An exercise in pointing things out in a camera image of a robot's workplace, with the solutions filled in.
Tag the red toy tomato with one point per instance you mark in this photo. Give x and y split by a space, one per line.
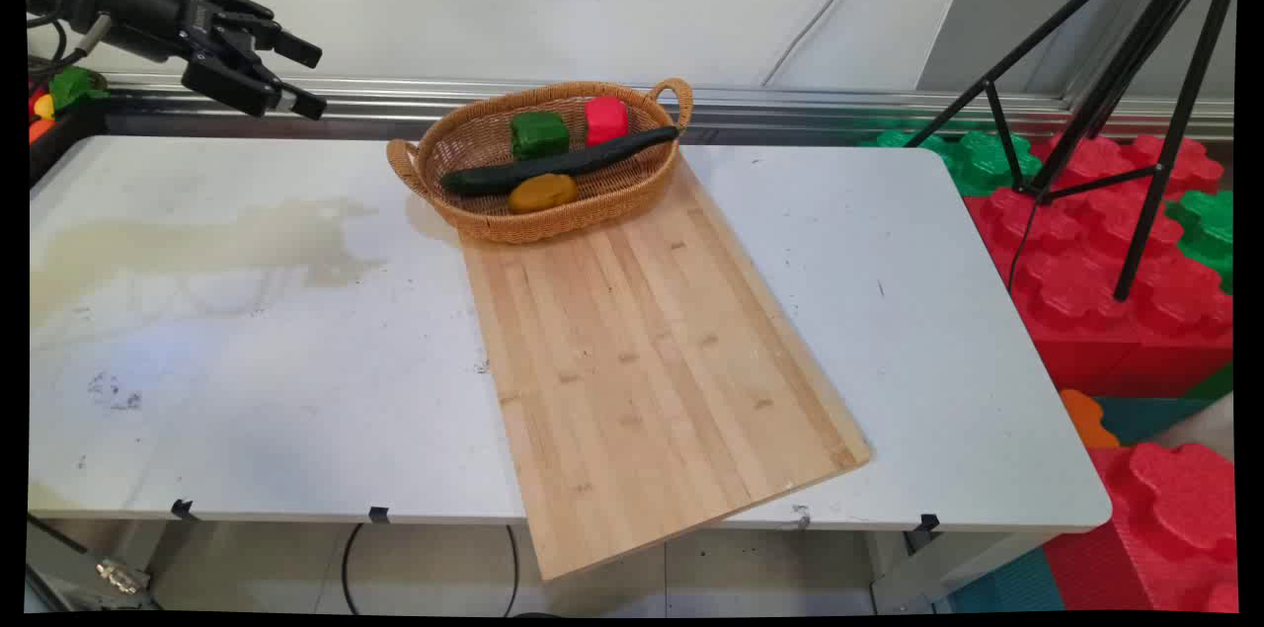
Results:
606 120

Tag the bamboo cutting board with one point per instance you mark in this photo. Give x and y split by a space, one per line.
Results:
642 370

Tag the metal table leg bracket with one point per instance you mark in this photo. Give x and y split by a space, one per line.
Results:
109 576

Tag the large red foam block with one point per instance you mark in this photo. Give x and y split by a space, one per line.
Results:
1086 301

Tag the green toy bell pepper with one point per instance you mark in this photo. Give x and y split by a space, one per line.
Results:
538 135

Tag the orange foam piece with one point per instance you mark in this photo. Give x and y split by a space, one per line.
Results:
1086 420

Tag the teal foam mat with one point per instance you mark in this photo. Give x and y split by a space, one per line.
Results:
1145 415

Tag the aluminium rail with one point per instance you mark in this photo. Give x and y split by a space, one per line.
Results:
790 109

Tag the woven wicker basket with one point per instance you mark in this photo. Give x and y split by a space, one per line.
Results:
464 138

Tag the green foam block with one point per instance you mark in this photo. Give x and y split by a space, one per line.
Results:
1210 232
978 158

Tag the yellow-brown toy potato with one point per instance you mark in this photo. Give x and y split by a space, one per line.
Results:
543 194

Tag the black camera tripod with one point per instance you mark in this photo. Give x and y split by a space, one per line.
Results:
1165 114

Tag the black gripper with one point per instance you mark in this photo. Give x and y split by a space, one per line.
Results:
148 5

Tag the white table leg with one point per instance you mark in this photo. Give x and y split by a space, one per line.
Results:
938 573

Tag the yellow toy fruit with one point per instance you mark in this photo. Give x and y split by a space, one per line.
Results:
44 107

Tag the orange toy fruit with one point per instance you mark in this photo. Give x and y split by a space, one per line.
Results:
39 129

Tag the green toy vegetable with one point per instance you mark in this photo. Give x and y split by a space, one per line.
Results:
74 86

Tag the black tray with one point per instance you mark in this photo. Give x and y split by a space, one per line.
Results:
59 148

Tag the dark green toy cucumber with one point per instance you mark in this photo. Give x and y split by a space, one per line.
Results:
553 165

